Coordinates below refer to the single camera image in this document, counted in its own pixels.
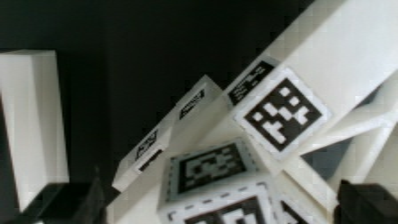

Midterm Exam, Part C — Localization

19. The white chair backrest part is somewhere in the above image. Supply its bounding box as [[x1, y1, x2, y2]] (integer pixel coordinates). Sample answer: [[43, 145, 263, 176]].
[[107, 0, 398, 224]]

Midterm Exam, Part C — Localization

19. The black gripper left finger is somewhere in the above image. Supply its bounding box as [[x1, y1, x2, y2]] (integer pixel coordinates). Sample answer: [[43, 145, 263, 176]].
[[23, 177, 107, 224]]

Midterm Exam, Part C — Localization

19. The white tagged cube leg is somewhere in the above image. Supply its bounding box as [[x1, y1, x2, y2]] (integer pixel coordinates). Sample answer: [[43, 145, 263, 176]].
[[156, 138, 281, 224]]

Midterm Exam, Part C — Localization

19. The white U-shaped border fence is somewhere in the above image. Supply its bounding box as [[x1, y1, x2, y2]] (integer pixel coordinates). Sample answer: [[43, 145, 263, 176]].
[[0, 50, 69, 210]]

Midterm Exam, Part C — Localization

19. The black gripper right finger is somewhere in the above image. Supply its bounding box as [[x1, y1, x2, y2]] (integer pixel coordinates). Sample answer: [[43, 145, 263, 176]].
[[334, 180, 398, 224]]

